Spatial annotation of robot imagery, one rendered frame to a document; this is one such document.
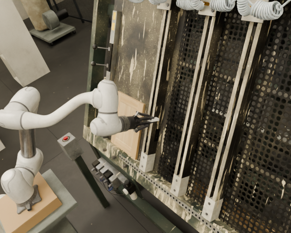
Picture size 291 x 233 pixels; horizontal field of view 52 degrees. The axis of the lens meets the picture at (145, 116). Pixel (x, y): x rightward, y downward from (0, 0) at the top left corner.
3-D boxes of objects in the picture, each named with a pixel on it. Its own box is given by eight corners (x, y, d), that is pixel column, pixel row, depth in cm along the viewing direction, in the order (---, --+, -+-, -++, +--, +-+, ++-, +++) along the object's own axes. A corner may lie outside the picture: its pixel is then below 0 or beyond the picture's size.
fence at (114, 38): (104, 135, 241) (100, 135, 238) (117, 11, 209) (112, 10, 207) (107, 137, 237) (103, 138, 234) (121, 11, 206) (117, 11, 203)
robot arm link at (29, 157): (13, 177, 219) (27, 155, 236) (34, 183, 220) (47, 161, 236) (2, 99, 168) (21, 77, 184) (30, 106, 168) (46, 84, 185)
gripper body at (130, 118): (129, 132, 165) (142, 130, 171) (130, 118, 162) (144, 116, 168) (121, 127, 170) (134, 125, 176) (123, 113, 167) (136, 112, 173)
